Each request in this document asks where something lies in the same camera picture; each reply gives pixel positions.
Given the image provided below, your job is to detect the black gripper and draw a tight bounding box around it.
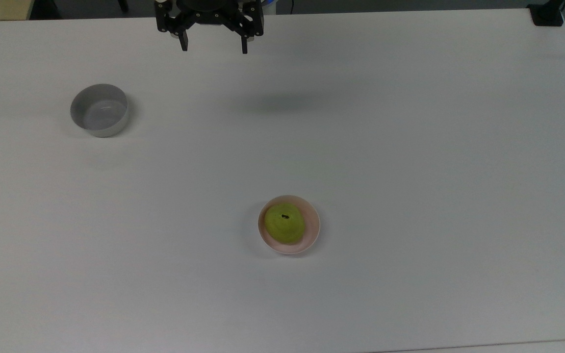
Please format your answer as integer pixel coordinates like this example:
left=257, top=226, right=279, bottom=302
left=154, top=0, right=266, bottom=55

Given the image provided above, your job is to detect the green pear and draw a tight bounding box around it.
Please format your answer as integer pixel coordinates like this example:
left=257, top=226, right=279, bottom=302
left=263, top=203, right=306, bottom=245

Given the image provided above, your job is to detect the grey plastic bowl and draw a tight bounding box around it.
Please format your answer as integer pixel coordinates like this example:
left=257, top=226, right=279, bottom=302
left=70, top=83, right=130, bottom=138

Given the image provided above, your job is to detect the pink plastic bowl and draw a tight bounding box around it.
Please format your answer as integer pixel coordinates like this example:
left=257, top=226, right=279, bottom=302
left=257, top=195, right=321, bottom=255

